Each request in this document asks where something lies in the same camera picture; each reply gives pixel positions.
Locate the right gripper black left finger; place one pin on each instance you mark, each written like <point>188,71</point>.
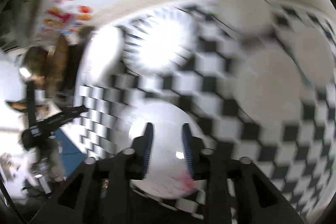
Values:
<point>140,160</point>

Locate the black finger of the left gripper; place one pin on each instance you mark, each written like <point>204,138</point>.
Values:
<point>63,117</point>

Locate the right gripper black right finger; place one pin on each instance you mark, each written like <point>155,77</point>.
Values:
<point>193,147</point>

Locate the white bowl red pattern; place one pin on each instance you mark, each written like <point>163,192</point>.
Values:
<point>167,175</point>

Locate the white bowl with black rim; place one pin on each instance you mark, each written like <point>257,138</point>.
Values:
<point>245,19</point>

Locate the wooden cutting board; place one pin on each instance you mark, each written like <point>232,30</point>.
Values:
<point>56,67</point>

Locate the white ribbed plate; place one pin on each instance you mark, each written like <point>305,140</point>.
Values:
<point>102,54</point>

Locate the white bowl blue pattern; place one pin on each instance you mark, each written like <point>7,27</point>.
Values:
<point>267,86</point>

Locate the white plate with blue stripes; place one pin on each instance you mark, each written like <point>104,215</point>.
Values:
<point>160,42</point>

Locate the black white checkered mat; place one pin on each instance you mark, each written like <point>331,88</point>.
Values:
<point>296,154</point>

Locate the colourful sticker poster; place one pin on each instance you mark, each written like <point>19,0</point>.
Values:
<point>55,17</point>

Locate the plain white bowl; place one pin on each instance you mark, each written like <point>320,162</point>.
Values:
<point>313,55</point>

